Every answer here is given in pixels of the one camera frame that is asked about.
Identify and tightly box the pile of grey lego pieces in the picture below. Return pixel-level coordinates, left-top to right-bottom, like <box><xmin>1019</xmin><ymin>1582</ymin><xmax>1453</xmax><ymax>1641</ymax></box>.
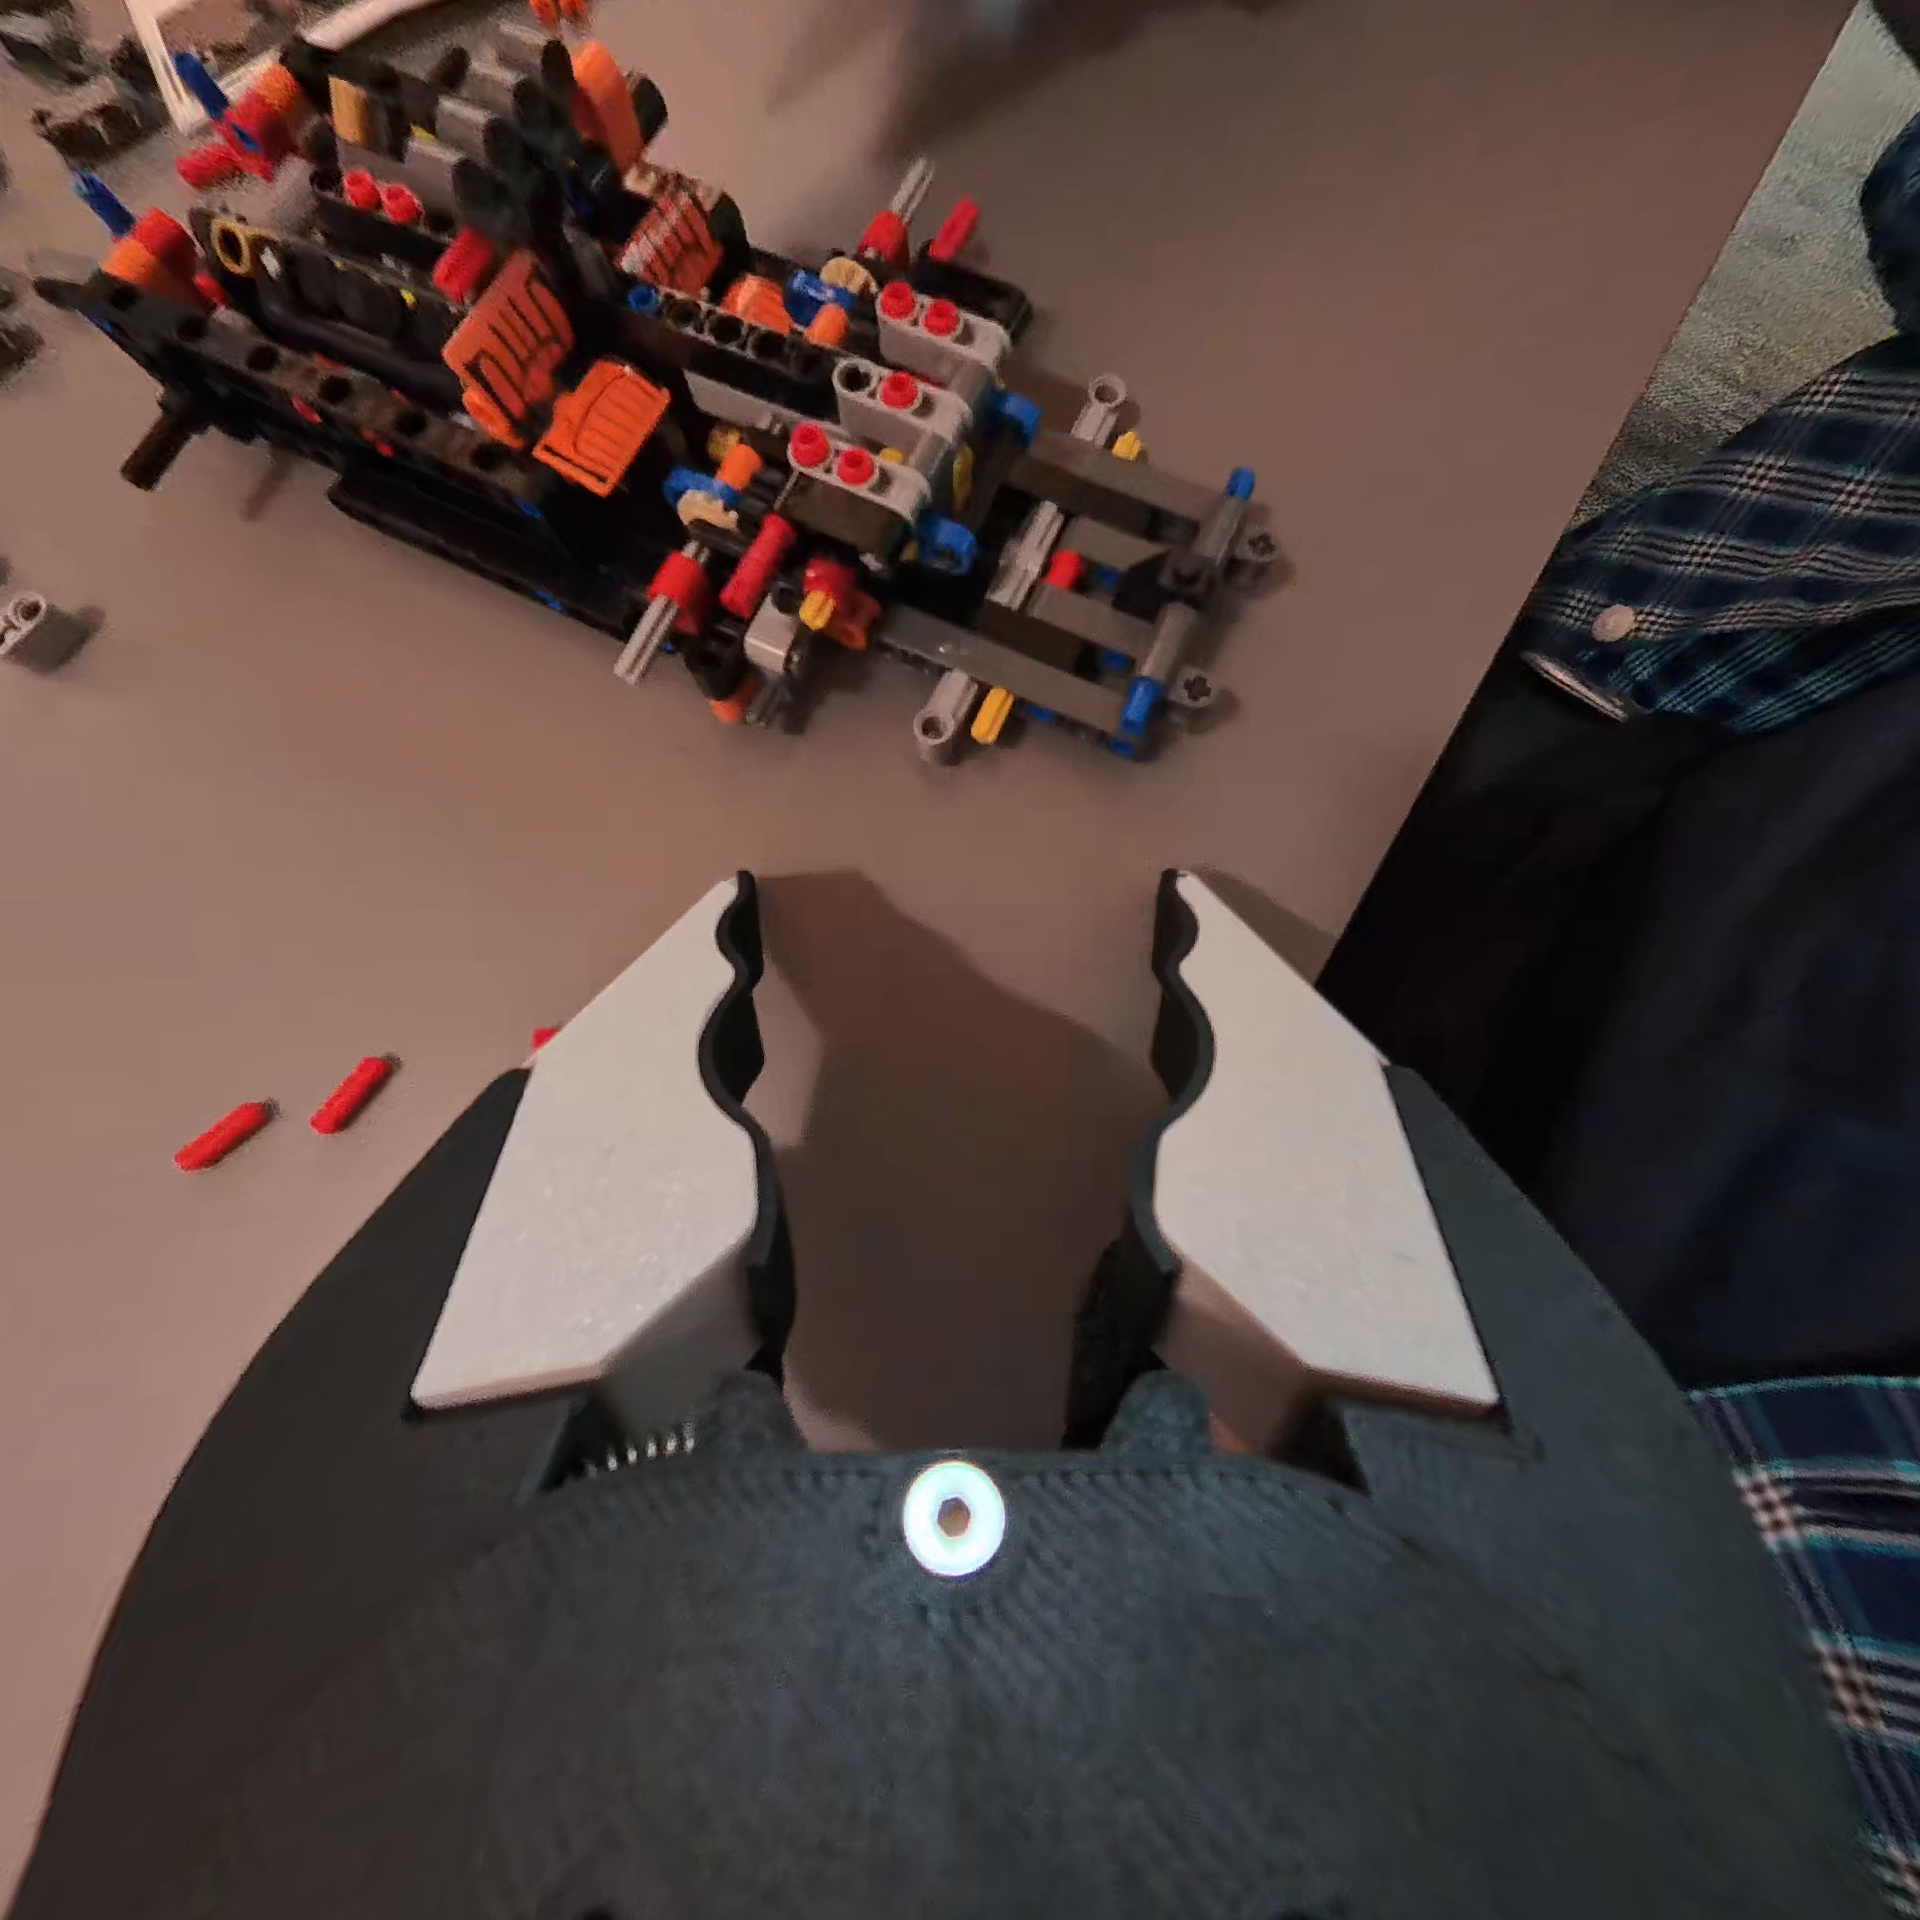
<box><xmin>0</xmin><ymin>0</ymin><xmax>170</xmax><ymax>377</ymax></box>

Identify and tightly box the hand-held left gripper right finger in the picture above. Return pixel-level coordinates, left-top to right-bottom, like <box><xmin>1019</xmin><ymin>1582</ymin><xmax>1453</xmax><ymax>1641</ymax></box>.
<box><xmin>1068</xmin><ymin>868</ymin><xmax>1502</xmax><ymax>1450</ymax></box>

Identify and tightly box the dark cloth garment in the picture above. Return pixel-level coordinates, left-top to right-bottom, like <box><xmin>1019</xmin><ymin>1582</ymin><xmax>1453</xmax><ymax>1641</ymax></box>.
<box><xmin>1319</xmin><ymin>661</ymin><xmax>1920</xmax><ymax>1397</ymax></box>

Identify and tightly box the lego technic car chassis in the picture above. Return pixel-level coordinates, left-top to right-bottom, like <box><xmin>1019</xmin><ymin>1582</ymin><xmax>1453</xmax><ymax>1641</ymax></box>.
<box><xmin>29</xmin><ymin>0</ymin><xmax>1291</xmax><ymax>768</ymax></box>

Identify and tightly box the person in plaid shirt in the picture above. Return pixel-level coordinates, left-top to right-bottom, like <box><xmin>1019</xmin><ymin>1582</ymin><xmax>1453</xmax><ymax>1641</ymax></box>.
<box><xmin>1516</xmin><ymin>120</ymin><xmax>1920</xmax><ymax>1920</ymax></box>

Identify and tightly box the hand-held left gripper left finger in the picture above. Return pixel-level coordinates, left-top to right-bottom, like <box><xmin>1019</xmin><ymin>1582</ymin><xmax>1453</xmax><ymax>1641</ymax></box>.
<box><xmin>410</xmin><ymin>868</ymin><xmax>793</xmax><ymax>1436</ymax></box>

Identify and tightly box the lego sticker sheet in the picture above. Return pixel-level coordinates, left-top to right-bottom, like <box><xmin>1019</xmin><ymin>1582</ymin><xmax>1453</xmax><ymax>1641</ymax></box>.
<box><xmin>125</xmin><ymin>0</ymin><xmax>450</xmax><ymax>135</ymax></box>

